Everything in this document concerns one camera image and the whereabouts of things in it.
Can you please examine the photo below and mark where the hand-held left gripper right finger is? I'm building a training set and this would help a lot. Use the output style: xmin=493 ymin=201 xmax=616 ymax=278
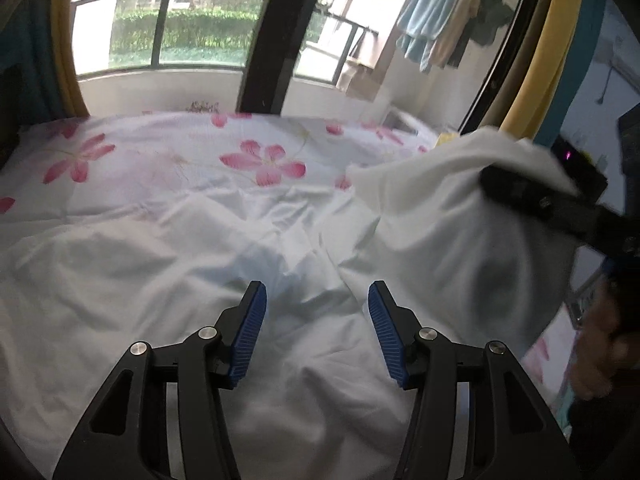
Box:
xmin=367 ymin=281 xmax=581 ymax=480

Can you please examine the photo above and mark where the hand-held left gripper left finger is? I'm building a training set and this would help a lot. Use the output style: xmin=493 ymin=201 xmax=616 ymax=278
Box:
xmin=52 ymin=280 xmax=268 ymax=480

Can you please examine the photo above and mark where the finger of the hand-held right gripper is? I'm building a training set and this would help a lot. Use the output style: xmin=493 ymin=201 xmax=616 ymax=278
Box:
xmin=479 ymin=163 xmax=603 ymax=248

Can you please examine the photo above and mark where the large white garment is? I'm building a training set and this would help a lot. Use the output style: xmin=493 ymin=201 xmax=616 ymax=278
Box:
xmin=0 ymin=127 xmax=582 ymax=480

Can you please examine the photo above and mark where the person's right hand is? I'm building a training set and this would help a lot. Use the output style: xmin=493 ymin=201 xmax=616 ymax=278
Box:
xmin=569 ymin=277 xmax=640 ymax=401

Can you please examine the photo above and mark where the black electronic device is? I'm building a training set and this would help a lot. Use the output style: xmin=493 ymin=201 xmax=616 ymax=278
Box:
xmin=550 ymin=135 xmax=609 ymax=204

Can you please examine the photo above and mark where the teal curtain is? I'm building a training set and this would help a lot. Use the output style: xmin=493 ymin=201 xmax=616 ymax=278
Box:
xmin=0 ymin=0 xmax=67 ymax=127
xmin=532 ymin=0 xmax=622 ymax=147

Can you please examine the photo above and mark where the yellow curtain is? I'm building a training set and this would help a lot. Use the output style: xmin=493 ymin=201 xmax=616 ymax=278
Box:
xmin=500 ymin=0 xmax=584 ymax=142
xmin=52 ymin=0 xmax=92 ymax=120

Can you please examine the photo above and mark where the white outdoor air conditioner unit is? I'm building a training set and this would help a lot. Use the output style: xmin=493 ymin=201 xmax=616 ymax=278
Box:
xmin=380 ymin=107 xmax=437 ymax=137

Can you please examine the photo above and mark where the dark hanging garment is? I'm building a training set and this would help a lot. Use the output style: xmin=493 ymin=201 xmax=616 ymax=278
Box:
xmin=460 ymin=0 xmax=519 ymax=69

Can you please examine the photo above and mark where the beige hanging garment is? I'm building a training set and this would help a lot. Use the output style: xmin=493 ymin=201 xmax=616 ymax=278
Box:
xmin=430 ymin=0 xmax=484 ymax=69

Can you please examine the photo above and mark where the pink floral bed sheet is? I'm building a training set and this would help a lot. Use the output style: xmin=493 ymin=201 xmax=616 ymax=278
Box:
xmin=0 ymin=109 xmax=576 ymax=401

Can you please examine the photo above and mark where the balcony cardboard box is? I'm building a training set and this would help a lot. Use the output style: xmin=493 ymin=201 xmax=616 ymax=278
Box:
xmin=335 ymin=57 xmax=392 ymax=99

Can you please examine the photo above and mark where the light blue hanging towel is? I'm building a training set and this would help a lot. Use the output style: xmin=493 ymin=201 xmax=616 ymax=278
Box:
xmin=397 ymin=0 xmax=467 ymax=74

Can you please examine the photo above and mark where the green hedge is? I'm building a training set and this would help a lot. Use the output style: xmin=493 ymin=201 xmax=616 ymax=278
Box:
xmin=112 ymin=9 xmax=321 ymax=56

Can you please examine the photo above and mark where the balcony railing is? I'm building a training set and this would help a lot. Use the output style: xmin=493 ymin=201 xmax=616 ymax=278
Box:
xmin=70 ymin=0 xmax=382 ymax=87

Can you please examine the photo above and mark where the dark door side frame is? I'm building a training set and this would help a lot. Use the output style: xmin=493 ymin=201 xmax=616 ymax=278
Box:
xmin=457 ymin=0 xmax=552 ymax=134

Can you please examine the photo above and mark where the dark sliding door frame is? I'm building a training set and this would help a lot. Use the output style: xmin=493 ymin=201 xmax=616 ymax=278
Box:
xmin=239 ymin=0 xmax=347 ymax=117

